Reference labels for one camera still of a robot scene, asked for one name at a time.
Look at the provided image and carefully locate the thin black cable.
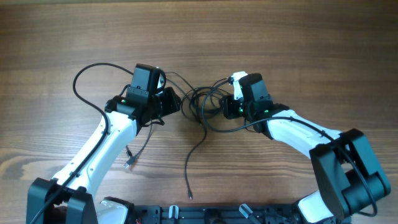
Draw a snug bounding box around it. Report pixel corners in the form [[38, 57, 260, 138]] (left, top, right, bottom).
[[180, 77, 233, 200]]

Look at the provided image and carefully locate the black USB cable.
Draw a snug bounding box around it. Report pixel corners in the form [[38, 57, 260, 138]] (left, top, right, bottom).
[[123, 72, 206, 170]]

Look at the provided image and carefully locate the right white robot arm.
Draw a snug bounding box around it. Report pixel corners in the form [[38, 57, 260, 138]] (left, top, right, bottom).
[[220, 72, 391, 223]]

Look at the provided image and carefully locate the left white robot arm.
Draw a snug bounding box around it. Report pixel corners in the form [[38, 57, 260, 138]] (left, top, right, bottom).
[[26, 64, 181, 223]]

